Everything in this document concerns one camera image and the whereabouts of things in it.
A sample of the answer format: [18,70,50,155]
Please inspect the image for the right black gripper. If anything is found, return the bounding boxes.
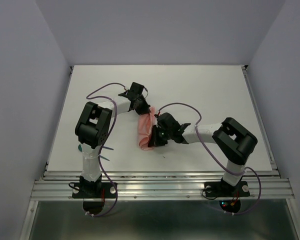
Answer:
[147,124,172,147]

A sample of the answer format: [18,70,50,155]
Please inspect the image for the pink satin napkin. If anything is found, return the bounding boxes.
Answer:
[137,106,157,151]

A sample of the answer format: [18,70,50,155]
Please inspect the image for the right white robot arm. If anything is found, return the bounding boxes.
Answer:
[147,113,258,195]

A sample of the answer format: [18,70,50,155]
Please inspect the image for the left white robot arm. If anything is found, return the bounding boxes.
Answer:
[74,82,150,197]

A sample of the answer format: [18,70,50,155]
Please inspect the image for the teal plastic spoon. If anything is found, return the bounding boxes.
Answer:
[77,144,110,161]

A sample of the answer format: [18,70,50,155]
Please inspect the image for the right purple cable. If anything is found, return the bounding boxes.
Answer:
[156,102,262,216]

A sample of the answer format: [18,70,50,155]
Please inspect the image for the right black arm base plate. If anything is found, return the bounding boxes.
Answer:
[202,181,250,199]

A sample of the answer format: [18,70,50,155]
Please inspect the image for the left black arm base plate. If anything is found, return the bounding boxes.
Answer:
[68,182,116,199]

